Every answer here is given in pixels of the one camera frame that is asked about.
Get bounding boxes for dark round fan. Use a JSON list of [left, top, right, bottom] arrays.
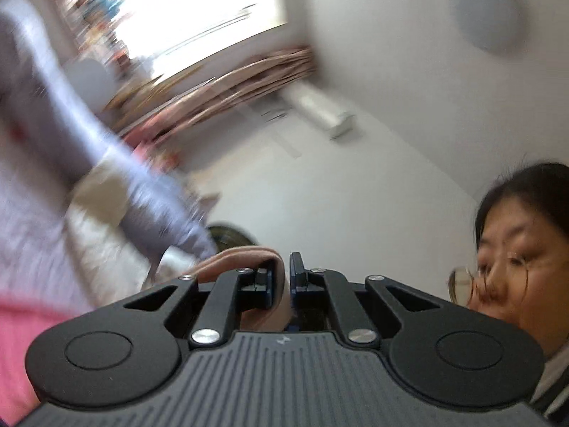
[[207, 226, 261, 250]]

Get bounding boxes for cream pillow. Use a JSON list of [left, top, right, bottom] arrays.
[[67, 160, 209, 303]]

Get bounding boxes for pink blanket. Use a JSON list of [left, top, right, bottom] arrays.
[[0, 296, 94, 425]]

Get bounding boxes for row of windowsill toys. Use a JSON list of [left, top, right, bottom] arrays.
[[58, 0, 134, 67]]

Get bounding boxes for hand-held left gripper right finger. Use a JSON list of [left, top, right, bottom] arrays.
[[289, 253, 443, 348]]

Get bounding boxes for beige pants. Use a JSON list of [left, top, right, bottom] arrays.
[[196, 244, 294, 332]]

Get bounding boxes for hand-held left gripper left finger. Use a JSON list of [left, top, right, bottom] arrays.
[[122, 262, 275, 350]]

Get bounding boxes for round ceiling lamp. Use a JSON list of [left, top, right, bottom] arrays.
[[451, 0, 527, 56]]

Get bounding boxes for grey duvet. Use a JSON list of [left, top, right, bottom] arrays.
[[0, 0, 218, 263]]

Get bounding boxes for person's head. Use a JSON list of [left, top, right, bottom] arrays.
[[471, 162, 569, 357]]

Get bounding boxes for bright window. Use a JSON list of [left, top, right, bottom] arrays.
[[44, 0, 289, 81]]

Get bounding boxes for person's grey top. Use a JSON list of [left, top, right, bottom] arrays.
[[529, 347, 569, 423]]

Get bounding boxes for white air conditioner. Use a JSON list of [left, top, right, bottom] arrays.
[[284, 82, 356, 138]]

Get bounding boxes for lavender bedsheet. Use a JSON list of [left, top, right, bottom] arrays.
[[0, 133, 99, 312]]

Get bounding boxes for round wire glasses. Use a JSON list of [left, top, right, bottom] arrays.
[[447, 255, 534, 307]]

